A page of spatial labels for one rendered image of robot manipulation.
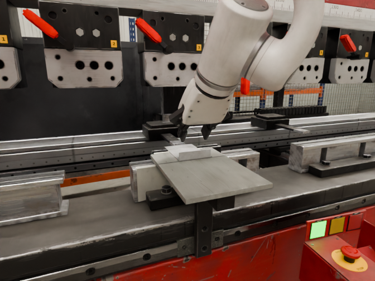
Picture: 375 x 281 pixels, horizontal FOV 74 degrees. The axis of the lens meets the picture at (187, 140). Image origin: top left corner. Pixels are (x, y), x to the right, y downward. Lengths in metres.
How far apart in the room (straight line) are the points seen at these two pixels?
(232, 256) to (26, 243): 0.48
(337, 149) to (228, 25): 0.75
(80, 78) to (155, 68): 0.16
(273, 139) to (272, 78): 0.78
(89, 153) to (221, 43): 0.63
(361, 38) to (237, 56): 0.65
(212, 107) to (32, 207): 0.47
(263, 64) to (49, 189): 0.53
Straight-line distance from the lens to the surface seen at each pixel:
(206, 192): 0.45
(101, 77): 0.59
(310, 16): 0.40
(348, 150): 1.10
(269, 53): 0.41
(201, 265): 0.71
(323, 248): 0.76
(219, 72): 0.44
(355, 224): 0.86
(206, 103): 0.50
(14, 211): 0.70
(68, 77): 0.59
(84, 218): 0.66
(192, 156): 0.61
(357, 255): 0.73
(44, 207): 0.69
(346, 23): 0.96
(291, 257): 0.89
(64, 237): 0.61
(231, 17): 0.40
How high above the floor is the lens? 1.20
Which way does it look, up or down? 15 degrees down
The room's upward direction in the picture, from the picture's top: straight up
